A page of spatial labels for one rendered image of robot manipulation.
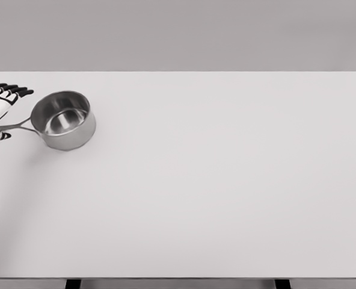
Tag stainless steel saucepan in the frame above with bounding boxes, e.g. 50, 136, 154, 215
0, 90, 97, 151

